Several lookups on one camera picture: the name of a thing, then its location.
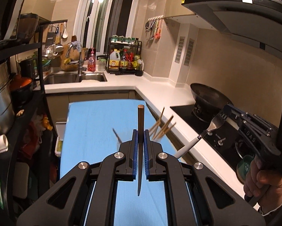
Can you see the glass jar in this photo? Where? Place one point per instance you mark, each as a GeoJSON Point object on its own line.
{"type": "Point", "coordinates": [102, 64]}

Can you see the red sauce bottle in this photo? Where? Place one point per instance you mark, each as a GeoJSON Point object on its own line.
{"type": "Point", "coordinates": [131, 61]}

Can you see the black glass cooktop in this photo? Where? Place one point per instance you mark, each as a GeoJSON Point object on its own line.
{"type": "Point", "coordinates": [185, 113]}

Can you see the window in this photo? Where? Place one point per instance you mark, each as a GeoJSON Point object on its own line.
{"type": "Point", "coordinates": [122, 4]}

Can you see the steel stockpot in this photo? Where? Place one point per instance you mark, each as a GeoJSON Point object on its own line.
{"type": "Point", "coordinates": [0, 103]}

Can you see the black spice rack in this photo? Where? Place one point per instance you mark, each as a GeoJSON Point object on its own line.
{"type": "Point", "coordinates": [131, 71]}

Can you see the steel sink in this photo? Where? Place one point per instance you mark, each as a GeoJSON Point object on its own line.
{"type": "Point", "coordinates": [60, 77]}

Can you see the blue table mat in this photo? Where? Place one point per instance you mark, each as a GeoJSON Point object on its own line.
{"type": "Point", "coordinates": [96, 127]}

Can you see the chrome faucet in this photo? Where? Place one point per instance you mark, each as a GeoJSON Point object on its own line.
{"type": "Point", "coordinates": [79, 61]}

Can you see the wall vent grille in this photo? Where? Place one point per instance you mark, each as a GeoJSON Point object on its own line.
{"type": "Point", "coordinates": [180, 49]}
{"type": "Point", "coordinates": [188, 51]}

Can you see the yellow-label oil bottle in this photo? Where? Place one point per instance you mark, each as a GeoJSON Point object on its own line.
{"type": "Point", "coordinates": [114, 63]}

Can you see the stove knob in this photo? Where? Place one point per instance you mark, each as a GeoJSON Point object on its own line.
{"type": "Point", "coordinates": [209, 133]}
{"type": "Point", "coordinates": [222, 141]}

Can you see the wooden cutting board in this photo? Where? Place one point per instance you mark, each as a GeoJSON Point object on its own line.
{"type": "Point", "coordinates": [71, 63]}

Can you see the white trash bin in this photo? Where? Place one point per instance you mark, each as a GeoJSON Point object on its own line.
{"type": "Point", "coordinates": [60, 131]}

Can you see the black kettle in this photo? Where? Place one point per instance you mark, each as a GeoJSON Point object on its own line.
{"type": "Point", "coordinates": [28, 68]}

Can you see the red bowl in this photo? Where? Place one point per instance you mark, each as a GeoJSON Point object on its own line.
{"type": "Point", "coordinates": [22, 83]}

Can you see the beige base cabinet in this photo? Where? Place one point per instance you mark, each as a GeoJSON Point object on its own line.
{"type": "Point", "coordinates": [56, 108]}

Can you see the row of spice jars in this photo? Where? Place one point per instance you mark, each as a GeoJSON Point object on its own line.
{"type": "Point", "coordinates": [124, 38]}

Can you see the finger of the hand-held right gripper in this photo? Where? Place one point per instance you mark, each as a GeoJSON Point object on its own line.
{"type": "Point", "coordinates": [235, 111]}

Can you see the yellow-green bottle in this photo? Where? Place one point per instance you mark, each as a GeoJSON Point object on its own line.
{"type": "Point", "coordinates": [137, 63]}

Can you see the person's right hand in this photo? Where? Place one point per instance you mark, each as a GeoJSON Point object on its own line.
{"type": "Point", "coordinates": [265, 183]}

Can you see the red dish soap bottle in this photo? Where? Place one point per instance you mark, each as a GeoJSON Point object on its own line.
{"type": "Point", "coordinates": [91, 62]}

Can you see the white plastic container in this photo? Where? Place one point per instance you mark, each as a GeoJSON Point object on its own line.
{"type": "Point", "coordinates": [20, 179]}

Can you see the brown basket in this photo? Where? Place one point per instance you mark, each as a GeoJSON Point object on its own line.
{"type": "Point", "coordinates": [28, 26]}

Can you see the clear plastic utensil holder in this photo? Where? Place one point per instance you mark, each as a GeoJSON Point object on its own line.
{"type": "Point", "coordinates": [119, 146]}

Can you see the dark soy sauce bottle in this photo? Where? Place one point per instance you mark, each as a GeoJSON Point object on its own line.
{"type": "Point", "coordinates": [123, 62]}

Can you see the kitchen scissors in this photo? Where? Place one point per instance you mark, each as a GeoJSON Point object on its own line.
{"type": "Point", "coordinates": [148, 26]}

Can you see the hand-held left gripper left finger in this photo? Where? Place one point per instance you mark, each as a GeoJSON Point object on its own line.
{"type": "Point", "coordinates": [135, 155]}

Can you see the white hanging ladle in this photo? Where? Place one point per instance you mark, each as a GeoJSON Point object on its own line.
{"type": "Point", "coordinates": [65, 33]}

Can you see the ginger root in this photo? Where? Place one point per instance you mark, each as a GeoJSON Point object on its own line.
{"type": "Point", "coordinates": [20, 113]}

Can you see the metal grater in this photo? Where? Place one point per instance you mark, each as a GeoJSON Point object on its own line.
{"type": "Point", "coordinates": [50, 37]}

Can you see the black shelf rack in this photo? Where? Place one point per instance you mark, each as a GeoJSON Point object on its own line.
{"type": "Point", "coordinates": [40, 75]}

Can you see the range hood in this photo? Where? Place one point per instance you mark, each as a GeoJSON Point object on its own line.
{"type": "Point", "coordinates": [237, 16]}

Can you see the red plastic bag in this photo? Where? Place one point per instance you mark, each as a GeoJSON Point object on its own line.
{"type": "Point", "coordinates": [35, 134]}

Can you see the person's right forearm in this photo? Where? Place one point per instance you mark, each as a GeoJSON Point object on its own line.
{"type": "Point", "coordinates": [269, 213]}

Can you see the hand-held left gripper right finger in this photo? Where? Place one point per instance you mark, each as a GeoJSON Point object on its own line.
{"type": "Point", "coordinates": [146, 155]}

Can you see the steel strainer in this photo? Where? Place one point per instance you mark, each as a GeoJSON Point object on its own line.
{"type": "Point", "coordinates": [53, 50]}

